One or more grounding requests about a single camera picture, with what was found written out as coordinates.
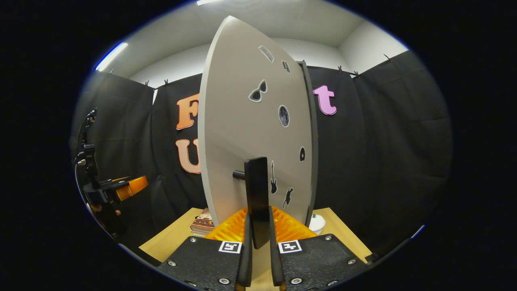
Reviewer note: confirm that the brown picture book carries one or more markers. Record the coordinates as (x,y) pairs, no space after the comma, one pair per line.
(202,224)

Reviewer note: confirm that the black backdrop cloth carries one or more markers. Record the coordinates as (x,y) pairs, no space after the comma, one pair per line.
(383,141)

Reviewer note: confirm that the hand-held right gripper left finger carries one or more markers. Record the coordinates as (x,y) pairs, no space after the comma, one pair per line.
(244,266)

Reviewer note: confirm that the gray cabinet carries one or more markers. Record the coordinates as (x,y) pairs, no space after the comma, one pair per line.
(314,141)

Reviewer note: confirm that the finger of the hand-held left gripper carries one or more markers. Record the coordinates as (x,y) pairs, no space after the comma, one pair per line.
(135,186)

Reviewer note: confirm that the beige cabinet door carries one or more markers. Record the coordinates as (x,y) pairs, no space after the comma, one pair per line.
(234,101)

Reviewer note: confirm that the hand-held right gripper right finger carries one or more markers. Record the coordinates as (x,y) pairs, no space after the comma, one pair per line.
(276,262)

